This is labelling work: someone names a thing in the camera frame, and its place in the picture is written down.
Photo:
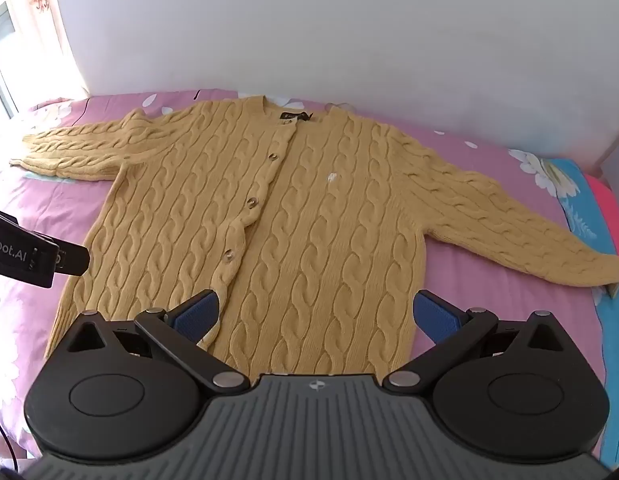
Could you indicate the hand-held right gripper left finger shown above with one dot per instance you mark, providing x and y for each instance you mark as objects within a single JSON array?
[{"x": 195, "y": 314}]

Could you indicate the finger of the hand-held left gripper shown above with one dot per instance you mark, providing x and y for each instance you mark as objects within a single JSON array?
[{"x": 71, "y": 260}]

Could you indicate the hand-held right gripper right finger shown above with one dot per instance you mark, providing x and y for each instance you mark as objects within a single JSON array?
[{"x": 437, "y": 314}]

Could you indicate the pink printed bed sheet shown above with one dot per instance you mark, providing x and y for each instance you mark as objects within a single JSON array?
[{"x": 34, "y": 200}]

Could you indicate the window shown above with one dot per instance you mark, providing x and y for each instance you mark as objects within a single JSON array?
[{"x": 0, "y": 60}]

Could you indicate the patterned window curtain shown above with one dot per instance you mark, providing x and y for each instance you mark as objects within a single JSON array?
[{"x": 44, "y": 15}]

